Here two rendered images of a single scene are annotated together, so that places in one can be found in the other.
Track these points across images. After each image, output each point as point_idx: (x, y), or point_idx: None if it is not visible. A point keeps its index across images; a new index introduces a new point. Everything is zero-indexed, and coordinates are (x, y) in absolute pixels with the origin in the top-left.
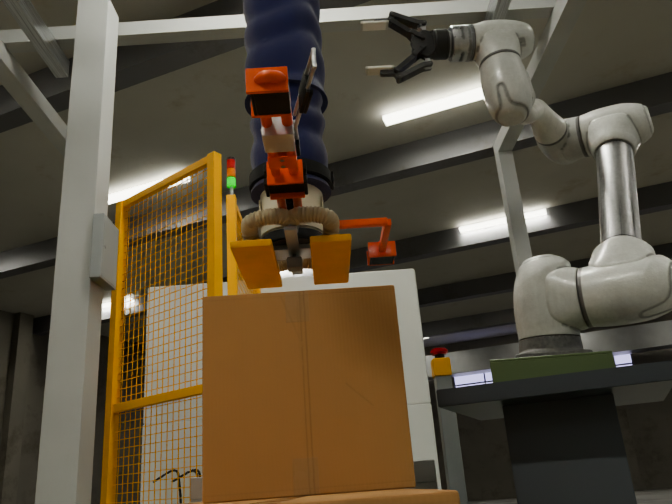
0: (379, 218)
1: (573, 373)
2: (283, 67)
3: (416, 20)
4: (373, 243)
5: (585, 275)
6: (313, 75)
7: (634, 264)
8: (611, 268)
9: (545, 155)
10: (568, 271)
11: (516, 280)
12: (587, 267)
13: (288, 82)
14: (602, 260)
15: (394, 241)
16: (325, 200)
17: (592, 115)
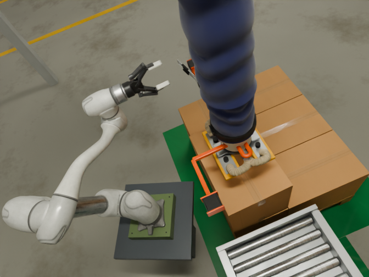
0: (195, 156)
1: (151, 183)
2: (187, 60)
3: (132, 73)
4: (213, 192)
5: (124, 191)
6: (180, 65)
7: (108, 189)
8: (116, 189)
9: (71, 222)
10: (128, 192)
11: (148, 195)
12: (121, 193)
13: (188, 64)
14: (115, 190)
15: (200, 198)
16: (221, 140)
17: (37, 198)
